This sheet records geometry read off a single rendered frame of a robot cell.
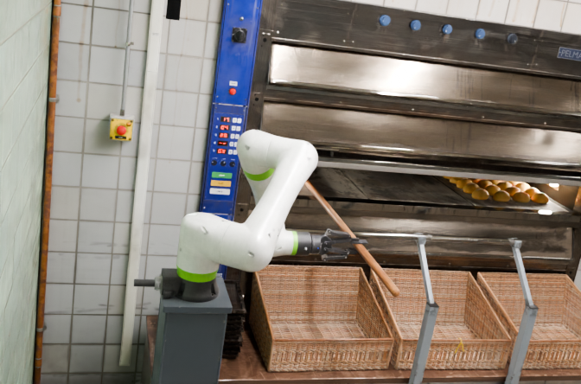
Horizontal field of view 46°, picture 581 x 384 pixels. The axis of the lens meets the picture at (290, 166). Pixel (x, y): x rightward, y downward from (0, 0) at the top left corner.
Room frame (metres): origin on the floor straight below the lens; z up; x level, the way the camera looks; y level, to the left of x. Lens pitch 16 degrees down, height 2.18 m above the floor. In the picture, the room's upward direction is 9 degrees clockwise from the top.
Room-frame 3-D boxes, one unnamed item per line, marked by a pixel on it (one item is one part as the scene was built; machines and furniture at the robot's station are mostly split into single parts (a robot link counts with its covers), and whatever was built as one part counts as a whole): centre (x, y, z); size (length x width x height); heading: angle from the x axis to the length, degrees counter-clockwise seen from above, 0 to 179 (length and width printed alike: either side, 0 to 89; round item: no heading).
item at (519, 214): (3.25, -0.69, 1.16); 1.80 x 0.06 x 0.04; 106
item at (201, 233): (1.91, 0.22, 1.36); 0.16 x 0.13 x 0.19; 73
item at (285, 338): (2.81, -0.23, 0.72); 0.56 x 0.49 x 0.28; 107
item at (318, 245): (2.47, -0.16, 1.19); 0.09 x 0.07 x 0.08; 106
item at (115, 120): (2.76, 0.73, 1.46); 0.10 x 0.07 x 0.10; 106
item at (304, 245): (2.45, -0.09, 1.19); 0.12 x 0.06 x 0.09; 16
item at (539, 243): (3.22, -0.70, 1.02); 1.79 x 0.11 x 0.19; 106
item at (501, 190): (3.81, -1.13, 1.21); 0.61 x 0.48 x 0.06; 16
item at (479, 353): (2.97, -0.79, 0.72); 0.56 x 0.49 x 0.28; 106
